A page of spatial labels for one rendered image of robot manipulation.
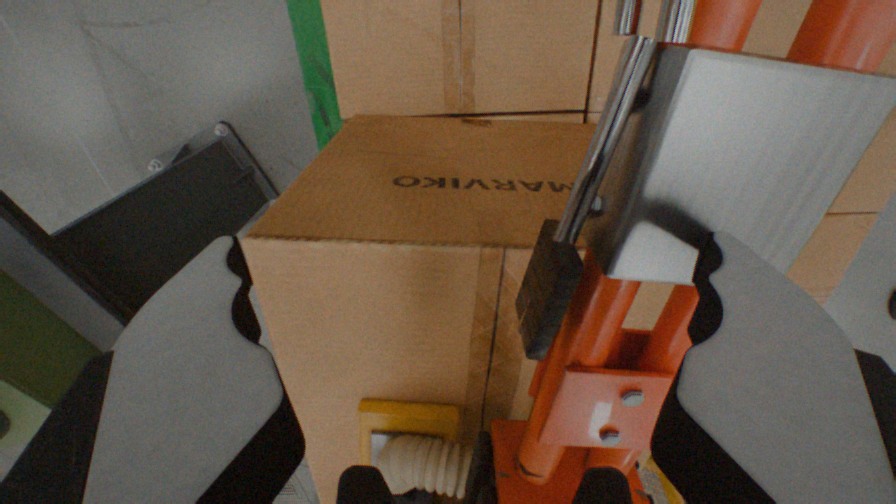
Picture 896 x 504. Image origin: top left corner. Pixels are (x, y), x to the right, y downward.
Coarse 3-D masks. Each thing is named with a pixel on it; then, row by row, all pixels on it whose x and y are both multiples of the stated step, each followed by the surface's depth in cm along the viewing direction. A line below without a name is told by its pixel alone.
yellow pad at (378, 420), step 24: (360, 408) 37; (384, 408) 37; (408, 408) 38; (432, 408) 38; (456, 408) 38; (360, 432) 38; (384, 432) 38; (408, 432) 38; (432, 432) 38; (456, 432) 38; (360, 456) 41
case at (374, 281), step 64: (384, 128) 55; (448, 128) 57; (512, 128) 58; (576, 128) 60; (320, 192) 36; (384, 192) 37; (448, 192) 37; (512, 192) 38; (256, 256) 29; (320, 256) 29; (384, 256) 29; (448, 256) 29; (512, 256) 29; (320, 320) 33; (384, 320) 33; (448, 320) 33; (512, 320) 33; (640, 320) 32; (320, 384) 37; (384, 384) 37; (448, 384) 37; (512, 384) 37; (320, 448) 43
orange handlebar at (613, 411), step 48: (720, 0) 9; (816, 0) 10; (864, 0) 9; (816, 48) 10; (864, 48) 9; (576, 288) 15; (624, 288) 14; (576, 336) 15; (624, 336) 18; (672, 336) 15; (576, 384) 16; (624, 384) 15; (528, 432) 19; (576, 432) 17; (624, 432) 17; (528, 480) 20
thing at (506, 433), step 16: (480, 432) 24; (496, 432) 23; (512, 432) 23; (480, 448) 23; (496, 448) 22; (512, 448) 22; (576, 448) 22; (480, 464) 23; (496, 464) 21; (512, 464) 21; (560, 464) 22; (576, 464) 22; (480, 480) 24; (496, 480) 21; (512, 480) 20; (560, 480) 21; (576, 480) 21; (640, 480) 21; (480, 496) 21; (496, 496) 21; (512, 496) 20; (528, 496) 20; (544, 496) 20; (560, 496) 20; (640, 496) 20
